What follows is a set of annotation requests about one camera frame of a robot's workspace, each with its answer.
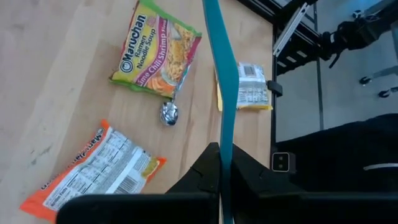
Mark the orange ramen packet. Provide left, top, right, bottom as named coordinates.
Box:
left=19, top=119, right=167, bottom=223

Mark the teal plastic spoon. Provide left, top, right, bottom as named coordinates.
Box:
left=201, top=0, right=240, bottom=224

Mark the black wheeled office chair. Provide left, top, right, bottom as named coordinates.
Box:
left=318, top=0, right=398, bottom=99

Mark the black table edge clamp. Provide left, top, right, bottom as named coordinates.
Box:
left=266, top=80, right=284, bottom=98

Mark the lime chili shrimp ramen packet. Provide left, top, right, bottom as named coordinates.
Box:
left=108, top=0, right=203, bottom=99

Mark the metal spoon teal handle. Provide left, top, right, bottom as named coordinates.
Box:
left=159, top=82, right=181, bottom=127

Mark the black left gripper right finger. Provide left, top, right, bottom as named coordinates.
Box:
left=231, top=144, right=312, bottom=196

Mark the yellow ramen packet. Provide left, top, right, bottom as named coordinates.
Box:
left=216, top=61, right=274, bottom=112

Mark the black chair seat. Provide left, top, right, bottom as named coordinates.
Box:
left=275, top=113, right=398, bottom=194

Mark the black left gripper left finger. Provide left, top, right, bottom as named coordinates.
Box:
left=165, top=142, right=223, bottom=196

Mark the white metal bar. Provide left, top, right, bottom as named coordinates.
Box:
left=272, top=2, right=309, bottom=57

